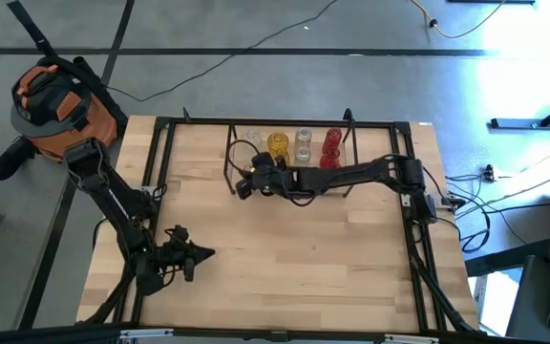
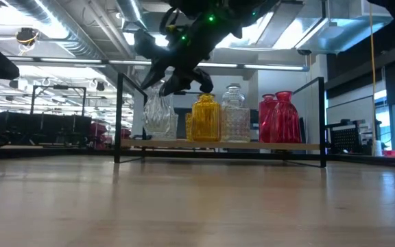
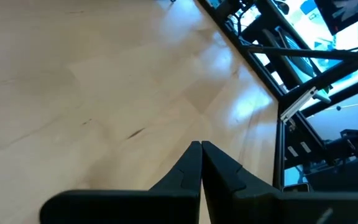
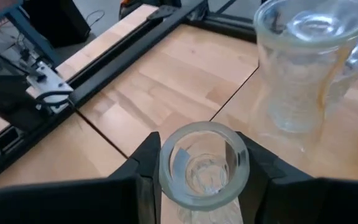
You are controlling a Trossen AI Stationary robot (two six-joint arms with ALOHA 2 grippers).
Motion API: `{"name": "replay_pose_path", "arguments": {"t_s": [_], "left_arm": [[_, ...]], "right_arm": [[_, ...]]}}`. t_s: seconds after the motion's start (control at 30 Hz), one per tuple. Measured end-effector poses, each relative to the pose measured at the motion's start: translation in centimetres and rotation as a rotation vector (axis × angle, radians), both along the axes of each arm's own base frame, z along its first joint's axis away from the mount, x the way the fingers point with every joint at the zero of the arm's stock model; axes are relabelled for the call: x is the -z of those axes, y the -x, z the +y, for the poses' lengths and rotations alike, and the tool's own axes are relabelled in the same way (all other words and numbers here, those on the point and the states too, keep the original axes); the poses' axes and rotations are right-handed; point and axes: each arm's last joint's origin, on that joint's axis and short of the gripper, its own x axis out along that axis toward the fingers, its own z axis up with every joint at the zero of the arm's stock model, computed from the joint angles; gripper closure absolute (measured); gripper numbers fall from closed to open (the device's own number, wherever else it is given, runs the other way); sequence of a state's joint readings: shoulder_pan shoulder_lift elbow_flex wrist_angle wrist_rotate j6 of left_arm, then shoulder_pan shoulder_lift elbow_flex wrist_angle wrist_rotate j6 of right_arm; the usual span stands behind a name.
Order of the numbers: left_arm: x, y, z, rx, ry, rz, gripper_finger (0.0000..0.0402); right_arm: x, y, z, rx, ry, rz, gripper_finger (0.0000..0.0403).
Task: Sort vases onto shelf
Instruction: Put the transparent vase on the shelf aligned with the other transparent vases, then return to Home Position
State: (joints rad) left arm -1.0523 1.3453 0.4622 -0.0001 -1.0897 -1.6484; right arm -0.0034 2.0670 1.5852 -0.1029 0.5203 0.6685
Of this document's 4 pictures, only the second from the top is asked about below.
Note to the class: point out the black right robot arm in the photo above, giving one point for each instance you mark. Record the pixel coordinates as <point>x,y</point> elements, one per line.
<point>238,7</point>

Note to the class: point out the wooden shelf black metal frame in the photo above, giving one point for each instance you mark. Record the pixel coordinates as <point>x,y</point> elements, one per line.
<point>252,146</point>

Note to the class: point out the red box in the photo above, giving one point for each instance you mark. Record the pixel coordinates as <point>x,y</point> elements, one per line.
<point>393,153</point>

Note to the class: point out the black background workstation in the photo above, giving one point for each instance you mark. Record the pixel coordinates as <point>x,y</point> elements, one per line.
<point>46,127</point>

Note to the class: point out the black printer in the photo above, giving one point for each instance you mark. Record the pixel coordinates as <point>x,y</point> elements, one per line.
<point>254,125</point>

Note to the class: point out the black perforated chair back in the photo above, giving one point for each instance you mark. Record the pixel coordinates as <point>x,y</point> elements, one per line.
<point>346,140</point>

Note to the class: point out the red background chair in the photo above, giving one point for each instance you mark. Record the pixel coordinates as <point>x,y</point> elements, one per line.
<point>98,133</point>

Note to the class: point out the ceiling light tube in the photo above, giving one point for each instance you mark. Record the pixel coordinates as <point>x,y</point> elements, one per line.
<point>273,67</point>

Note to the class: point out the yellow ribbed glass bottle vase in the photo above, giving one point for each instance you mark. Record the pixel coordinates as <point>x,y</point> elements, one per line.
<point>206,120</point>

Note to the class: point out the red ribbed round glass vase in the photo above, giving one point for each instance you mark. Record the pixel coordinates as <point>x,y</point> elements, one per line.
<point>286,120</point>

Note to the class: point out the large silver duct hood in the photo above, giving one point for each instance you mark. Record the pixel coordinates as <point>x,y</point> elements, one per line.
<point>321,37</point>

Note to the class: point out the red cylindrical glass vase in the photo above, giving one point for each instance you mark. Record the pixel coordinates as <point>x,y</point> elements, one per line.
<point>265,120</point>

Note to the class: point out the clear square textured glass vase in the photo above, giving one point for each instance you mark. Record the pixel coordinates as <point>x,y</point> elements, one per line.
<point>235,125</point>

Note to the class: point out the white cylinder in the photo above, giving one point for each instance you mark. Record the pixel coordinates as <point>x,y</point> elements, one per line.
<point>378,149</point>

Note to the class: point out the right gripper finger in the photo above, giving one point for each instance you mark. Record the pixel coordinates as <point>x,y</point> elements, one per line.
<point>154,75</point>
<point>183,77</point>

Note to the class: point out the clear cylindrical glass vase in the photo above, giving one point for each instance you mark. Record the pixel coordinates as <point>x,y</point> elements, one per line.
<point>233,92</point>

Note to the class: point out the silver corrugated ventilation duct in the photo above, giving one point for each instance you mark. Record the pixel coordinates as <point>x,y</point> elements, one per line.
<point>46,17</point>

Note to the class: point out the long ceiling light strip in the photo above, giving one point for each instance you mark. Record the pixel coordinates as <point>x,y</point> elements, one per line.
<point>70,60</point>

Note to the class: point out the clear wavy glass vase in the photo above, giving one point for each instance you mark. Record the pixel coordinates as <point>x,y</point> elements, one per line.
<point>158,120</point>

